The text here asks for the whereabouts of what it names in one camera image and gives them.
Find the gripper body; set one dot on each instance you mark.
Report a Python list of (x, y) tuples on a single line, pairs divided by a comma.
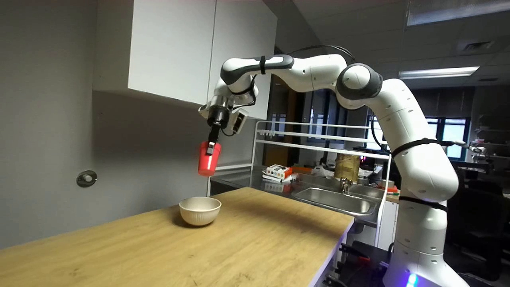
[(218, 116)]

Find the red plastic cup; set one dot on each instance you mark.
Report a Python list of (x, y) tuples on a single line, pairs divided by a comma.
[(208, 161)]

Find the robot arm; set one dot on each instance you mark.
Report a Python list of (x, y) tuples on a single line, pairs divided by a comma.
[(418, 159)]

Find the cream ribbed bowl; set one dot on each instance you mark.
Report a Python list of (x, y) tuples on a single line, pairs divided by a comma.
[(199, 213)]

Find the wooden door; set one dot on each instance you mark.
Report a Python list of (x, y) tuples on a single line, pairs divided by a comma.
[(287, 119)]

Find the white and orange box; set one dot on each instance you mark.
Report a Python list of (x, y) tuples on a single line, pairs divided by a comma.
[(279, 171)]

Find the stack of books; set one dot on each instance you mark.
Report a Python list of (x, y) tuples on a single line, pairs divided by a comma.
[(275, 179)]

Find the white cabinet door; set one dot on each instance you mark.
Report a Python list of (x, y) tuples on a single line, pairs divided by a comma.
[(171, 44), (243, 36)]

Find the steel sink unit, white rack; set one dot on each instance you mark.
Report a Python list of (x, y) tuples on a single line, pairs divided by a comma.
[(318, 187)]

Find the tan wrapped tap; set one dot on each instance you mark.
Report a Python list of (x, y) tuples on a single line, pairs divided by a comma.
[(346, 167)]

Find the steel sink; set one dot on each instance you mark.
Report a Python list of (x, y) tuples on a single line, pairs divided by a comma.
[(338, 199)]

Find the ceiling light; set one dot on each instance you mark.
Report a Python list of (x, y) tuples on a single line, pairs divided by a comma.
[(438, 72)]

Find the window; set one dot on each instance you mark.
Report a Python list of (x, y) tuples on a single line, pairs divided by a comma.
[(452, 135)]

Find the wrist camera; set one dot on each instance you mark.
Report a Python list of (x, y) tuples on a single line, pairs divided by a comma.
[(239, 120)]

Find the white wall cabinet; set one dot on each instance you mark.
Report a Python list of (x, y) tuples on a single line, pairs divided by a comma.
[(171, 48)]

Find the round metal wall plate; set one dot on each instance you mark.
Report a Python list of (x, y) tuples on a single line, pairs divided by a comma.
[(87, 178)]

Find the camera on mount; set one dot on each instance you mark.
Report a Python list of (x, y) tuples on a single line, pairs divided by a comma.
[(476, 148)]

